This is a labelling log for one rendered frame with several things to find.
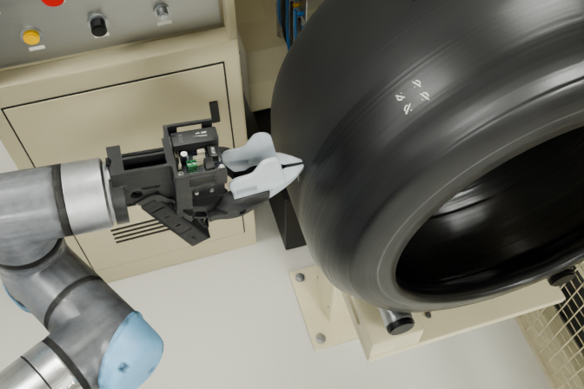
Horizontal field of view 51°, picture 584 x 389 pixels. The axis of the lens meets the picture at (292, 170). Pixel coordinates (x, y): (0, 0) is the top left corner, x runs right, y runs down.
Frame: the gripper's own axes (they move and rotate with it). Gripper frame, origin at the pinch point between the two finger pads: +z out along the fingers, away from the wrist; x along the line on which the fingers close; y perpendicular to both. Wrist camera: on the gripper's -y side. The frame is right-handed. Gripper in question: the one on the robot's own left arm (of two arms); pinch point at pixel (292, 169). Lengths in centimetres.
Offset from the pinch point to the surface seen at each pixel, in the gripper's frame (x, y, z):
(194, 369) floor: 23, -125, -9
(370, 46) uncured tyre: 2.9, 15.0, 7.7
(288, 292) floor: 39, -122, 24
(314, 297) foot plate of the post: 34, -120, 31
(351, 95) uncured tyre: -0.2, 11.5, 5.1
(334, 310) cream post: 25, -111, 33
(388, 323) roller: -9.9, -30.3, 15.7
